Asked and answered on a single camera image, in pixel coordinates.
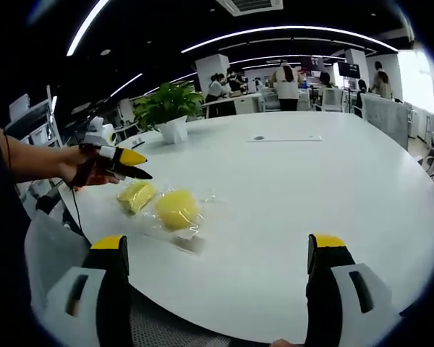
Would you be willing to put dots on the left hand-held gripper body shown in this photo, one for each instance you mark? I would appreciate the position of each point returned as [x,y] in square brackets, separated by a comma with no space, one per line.
[95,137]

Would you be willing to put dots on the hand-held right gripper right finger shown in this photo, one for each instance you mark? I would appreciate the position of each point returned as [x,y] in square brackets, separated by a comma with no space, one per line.
[325,289]

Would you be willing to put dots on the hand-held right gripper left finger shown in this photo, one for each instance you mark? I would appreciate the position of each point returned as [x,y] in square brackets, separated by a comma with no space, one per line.
[112,289]

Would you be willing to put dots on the rectangular yellow silicone block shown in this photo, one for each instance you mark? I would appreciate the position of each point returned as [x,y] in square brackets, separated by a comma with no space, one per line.
[137,195]

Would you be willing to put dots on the round yellow sponge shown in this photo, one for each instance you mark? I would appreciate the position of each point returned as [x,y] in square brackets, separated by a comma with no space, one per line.
[176,209]

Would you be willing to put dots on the person's left hand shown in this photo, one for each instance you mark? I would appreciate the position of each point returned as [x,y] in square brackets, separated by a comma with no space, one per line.
[76,170]

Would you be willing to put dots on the person's right hand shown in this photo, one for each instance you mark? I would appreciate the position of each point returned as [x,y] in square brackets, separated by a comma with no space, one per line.
[283,343]

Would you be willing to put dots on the green plant in white pot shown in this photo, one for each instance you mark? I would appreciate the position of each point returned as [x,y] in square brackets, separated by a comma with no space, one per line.
[164,103]

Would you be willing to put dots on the white storage shelf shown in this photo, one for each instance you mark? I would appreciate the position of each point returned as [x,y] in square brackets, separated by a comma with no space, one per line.
[32,119]

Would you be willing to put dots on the grey mesh office chair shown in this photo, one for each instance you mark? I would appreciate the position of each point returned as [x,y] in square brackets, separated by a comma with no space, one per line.
[47,249]

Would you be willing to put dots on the straight ceiling light strip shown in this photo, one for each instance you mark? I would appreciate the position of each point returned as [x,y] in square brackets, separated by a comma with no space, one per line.
[85,29]

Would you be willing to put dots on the white office desk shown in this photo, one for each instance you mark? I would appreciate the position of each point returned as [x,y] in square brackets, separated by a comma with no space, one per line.
[238,103]

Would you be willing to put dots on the person's dark clothing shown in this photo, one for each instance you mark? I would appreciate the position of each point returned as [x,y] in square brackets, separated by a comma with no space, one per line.
[3,235]

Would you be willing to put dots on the white mesh chair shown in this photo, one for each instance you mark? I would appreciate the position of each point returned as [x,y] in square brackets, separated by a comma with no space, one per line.
[383,117]

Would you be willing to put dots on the ceiling air vent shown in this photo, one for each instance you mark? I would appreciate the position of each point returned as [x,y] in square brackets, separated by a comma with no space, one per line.
[249,5]

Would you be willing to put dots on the dark monitor screen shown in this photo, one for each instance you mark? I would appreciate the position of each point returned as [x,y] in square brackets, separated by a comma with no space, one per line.
[311,63]
[348,68]

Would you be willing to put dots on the long curved ceiling light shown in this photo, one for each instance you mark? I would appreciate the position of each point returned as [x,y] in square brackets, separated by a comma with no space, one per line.
[293,29]

